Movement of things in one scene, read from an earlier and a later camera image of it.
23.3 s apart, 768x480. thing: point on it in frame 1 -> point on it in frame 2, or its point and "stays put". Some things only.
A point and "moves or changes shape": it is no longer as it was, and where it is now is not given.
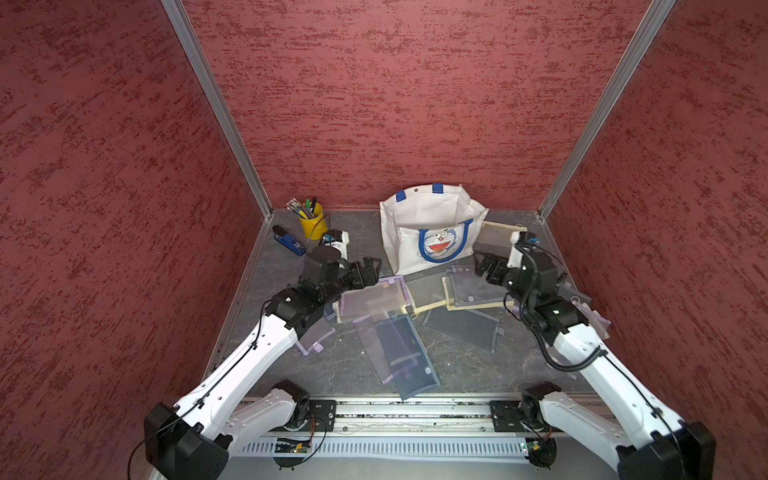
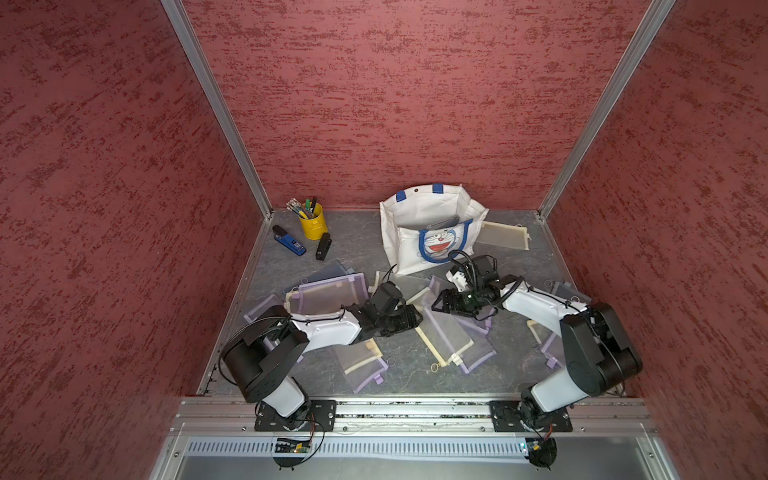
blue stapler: [288, 241] stays put
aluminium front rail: [413, 416] stays put
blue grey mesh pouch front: [406, 356] moves or changes shape
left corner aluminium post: [179, 17] stays put
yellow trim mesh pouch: [432, 292] -> [444, 334]
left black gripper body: [355, 279] -> [398, 321]
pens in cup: [304, 210] stays put
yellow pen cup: [315, 227] stays put
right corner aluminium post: [640, 46] stays put
